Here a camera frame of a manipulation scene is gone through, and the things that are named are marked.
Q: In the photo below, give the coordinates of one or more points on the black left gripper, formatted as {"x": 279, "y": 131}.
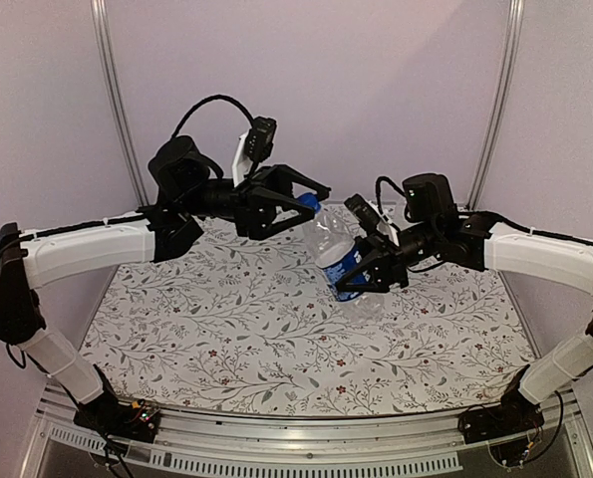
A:
{"x": 255, "y": 201}

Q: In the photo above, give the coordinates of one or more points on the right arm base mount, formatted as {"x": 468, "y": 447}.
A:
{"x": 509, "y": 431}

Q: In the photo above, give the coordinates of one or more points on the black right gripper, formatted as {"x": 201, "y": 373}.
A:
{"x": 387, "y": 264}

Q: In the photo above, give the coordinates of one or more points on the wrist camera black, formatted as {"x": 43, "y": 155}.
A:
{"x": 370, "y": 219}
{"x": 253, "y": 148}

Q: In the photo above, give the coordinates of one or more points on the floral patterned table mat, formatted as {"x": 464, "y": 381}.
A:
{"x": 252, "y": 327}

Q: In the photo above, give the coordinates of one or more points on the blue bottle cap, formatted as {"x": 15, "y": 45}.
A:
{"x": 310, "y": 200}

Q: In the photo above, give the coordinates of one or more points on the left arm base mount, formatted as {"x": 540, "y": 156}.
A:
{"x": 138, "y": 421}

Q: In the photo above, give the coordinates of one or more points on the left aluminium corner post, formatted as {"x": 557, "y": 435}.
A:
{"x": 112, "y": 81}

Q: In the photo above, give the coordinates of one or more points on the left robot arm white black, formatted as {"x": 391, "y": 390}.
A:
{"x": 191, "y": 187}

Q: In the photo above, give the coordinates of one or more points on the Pepsi bottle blue label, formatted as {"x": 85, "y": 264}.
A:
{"x": 335, "y": 253}

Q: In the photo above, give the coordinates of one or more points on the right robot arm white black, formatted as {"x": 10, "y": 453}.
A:
{"x": 478, "y": 241}

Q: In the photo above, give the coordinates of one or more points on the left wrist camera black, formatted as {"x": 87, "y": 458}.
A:
{"x": 253, "y": 148}

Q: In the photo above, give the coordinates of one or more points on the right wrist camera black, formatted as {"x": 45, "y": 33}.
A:
{"x": 370, "y": 219}

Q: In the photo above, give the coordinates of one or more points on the aluminium front rail frame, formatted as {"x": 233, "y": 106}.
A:
{"x": 205, "y": 443}

